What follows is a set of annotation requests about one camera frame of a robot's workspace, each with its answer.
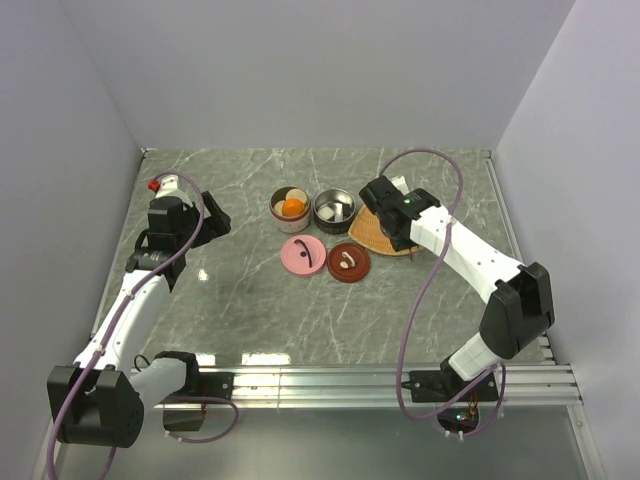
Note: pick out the pink-white steel lunch container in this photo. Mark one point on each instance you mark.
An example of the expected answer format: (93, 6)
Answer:
(290, 225)

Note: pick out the beige bun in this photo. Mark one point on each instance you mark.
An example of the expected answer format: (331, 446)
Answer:
(296, 193)
(278, 207)

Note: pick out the brown round lid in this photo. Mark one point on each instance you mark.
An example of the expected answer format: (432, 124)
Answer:
(348, 262)

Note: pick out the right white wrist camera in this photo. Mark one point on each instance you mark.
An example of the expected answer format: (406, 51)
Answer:
(400, 184)

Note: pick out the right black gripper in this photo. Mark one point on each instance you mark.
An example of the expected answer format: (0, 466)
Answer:
(403, 243)

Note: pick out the orange round bun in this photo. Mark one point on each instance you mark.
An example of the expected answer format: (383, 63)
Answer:
(293, 207)

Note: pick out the woven bamboo triangular tray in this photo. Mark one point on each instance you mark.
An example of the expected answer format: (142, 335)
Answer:
(365, 230)

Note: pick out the black steel lunch container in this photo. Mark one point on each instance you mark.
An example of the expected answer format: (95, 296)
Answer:
(329, 197)

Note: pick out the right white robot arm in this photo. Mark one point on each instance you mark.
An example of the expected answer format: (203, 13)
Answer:
(518, 298)

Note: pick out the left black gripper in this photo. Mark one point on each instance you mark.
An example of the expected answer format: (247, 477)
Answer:
(216, 224)

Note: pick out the white sushi roll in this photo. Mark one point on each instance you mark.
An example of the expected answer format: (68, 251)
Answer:
(327, 213)
(342, 211)

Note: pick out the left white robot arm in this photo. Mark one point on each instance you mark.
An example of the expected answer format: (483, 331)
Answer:
(97, 400)

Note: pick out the aluminium mounting rail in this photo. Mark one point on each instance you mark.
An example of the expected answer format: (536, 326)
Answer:
(374, 386)

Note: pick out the pink round lid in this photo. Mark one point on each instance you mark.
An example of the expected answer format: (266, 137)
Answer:
(303, 255)

